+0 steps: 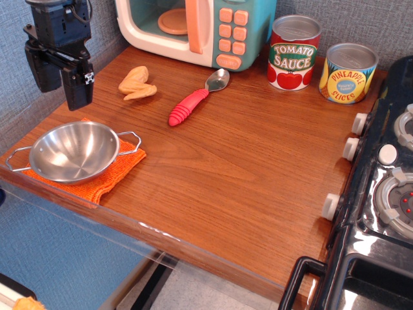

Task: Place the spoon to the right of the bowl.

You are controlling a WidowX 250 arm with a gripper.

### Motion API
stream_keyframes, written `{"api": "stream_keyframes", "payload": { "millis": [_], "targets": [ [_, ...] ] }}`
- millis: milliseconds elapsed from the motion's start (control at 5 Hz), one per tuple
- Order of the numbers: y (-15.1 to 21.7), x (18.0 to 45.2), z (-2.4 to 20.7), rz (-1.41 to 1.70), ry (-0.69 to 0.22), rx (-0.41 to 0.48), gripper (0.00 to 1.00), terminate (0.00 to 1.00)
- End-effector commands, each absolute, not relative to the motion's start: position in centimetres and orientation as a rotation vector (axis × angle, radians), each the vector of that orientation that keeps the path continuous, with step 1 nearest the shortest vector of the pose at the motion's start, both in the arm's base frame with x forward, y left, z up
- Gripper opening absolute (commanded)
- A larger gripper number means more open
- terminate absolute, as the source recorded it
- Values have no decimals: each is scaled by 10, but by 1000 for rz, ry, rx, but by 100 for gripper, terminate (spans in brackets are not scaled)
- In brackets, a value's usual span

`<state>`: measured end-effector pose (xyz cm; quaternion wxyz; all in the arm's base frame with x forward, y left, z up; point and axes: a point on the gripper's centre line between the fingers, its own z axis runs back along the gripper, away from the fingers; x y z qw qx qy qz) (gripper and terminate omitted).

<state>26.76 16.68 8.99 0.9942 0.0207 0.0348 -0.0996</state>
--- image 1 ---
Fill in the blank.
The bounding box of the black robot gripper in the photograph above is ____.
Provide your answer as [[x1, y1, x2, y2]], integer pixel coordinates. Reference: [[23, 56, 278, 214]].
[[25, 1, 94, 111]]

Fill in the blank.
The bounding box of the white stove knob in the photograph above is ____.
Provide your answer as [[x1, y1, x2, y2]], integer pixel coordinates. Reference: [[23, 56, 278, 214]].
[[321, 193, 341, 221], [342, 138, 359, 161], [352, 113, 368, 136]]

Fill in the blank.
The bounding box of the orange knitted cloth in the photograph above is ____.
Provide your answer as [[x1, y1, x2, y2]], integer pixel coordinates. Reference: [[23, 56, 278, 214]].
[[21, 117, 147, 205]]

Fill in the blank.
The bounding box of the black toy stove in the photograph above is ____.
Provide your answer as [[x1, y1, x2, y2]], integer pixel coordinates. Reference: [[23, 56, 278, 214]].
[[279, 56, 412, 309]]

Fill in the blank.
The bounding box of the toy chicken wing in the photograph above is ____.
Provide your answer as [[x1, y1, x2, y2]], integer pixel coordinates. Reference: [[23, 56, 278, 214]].
[[118, 66, 157, 101]]

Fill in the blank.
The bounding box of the tomato sauce can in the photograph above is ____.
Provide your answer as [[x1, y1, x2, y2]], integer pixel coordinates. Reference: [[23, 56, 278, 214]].
[[267, 15, 322, 91]]

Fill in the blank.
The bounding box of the red-handled metal spoon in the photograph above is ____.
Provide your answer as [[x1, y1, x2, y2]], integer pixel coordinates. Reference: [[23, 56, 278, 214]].
[[168, 68, 230, 127]]

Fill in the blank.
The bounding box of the white stove knob bottom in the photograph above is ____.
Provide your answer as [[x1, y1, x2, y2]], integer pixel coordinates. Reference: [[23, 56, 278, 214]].
[[321, 193, 341, 221]]

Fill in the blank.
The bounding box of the stainless steel bowl with handles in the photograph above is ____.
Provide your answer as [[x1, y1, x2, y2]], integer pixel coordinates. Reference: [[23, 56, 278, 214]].
[[5, 121, 142, 185]]

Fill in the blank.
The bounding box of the white stove knob top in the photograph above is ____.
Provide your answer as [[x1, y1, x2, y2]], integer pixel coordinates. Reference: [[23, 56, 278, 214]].
[[352, 113, 368, 136]]

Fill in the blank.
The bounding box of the orange toy plate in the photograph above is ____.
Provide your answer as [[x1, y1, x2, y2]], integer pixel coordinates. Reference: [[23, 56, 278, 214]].
[[157, 8, 188, 36]]

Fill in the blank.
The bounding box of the pineapple slices can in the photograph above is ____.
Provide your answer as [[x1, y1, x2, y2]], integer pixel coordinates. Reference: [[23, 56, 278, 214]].
[[319, 43, 379, 105]]

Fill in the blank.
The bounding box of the teal toy microwave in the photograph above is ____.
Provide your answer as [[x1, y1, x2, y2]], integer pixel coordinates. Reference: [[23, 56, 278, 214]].
[[115, 1, 277, 72]]

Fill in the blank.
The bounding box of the orange plush object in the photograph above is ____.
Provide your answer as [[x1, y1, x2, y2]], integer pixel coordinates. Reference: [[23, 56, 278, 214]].
[[12, 296, 46, 310]]

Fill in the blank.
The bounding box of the white stove knob middle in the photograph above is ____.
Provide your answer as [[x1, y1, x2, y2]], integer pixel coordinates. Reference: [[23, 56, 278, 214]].
[[342, 138, 359, 161]]

